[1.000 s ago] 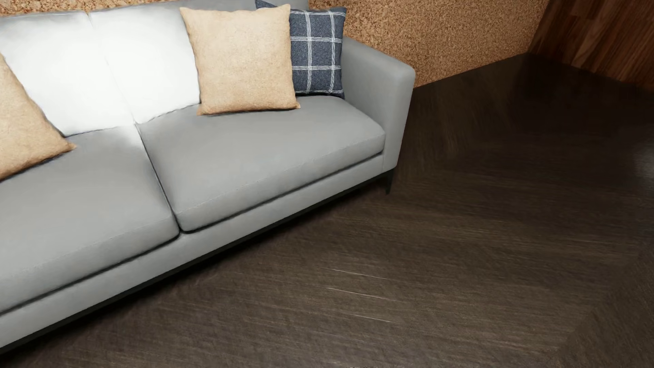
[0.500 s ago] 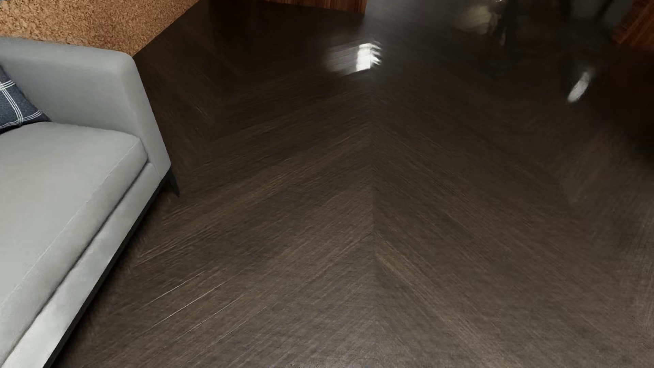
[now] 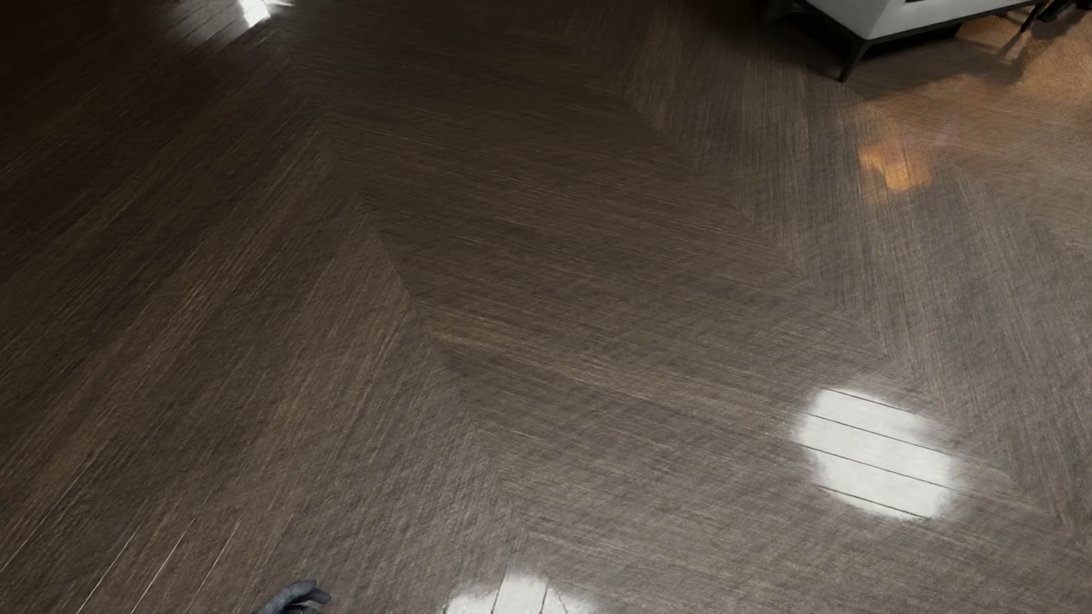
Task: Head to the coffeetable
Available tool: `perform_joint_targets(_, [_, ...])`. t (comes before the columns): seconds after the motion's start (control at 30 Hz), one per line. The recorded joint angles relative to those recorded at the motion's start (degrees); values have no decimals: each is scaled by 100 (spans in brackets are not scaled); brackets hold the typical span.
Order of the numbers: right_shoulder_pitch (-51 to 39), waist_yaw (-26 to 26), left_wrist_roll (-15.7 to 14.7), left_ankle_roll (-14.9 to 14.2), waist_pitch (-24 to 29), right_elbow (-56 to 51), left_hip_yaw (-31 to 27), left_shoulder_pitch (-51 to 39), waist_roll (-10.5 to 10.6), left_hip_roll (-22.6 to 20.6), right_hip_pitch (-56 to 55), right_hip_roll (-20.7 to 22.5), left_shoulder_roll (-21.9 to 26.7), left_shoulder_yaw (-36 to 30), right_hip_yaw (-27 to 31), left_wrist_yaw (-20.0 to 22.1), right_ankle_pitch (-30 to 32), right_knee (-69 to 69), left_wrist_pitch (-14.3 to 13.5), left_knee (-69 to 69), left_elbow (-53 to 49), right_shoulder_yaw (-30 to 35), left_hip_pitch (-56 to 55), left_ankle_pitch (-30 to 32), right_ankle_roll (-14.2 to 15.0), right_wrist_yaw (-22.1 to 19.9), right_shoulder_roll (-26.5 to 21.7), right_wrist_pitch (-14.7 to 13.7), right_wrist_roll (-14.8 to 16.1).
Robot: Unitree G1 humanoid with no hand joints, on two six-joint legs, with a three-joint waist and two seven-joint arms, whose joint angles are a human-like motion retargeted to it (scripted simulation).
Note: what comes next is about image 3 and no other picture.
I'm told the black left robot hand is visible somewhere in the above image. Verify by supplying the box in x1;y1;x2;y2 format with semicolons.
253;582;333;614

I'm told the white sofa with black legs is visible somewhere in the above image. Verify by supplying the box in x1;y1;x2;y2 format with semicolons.
800;0;1056;84

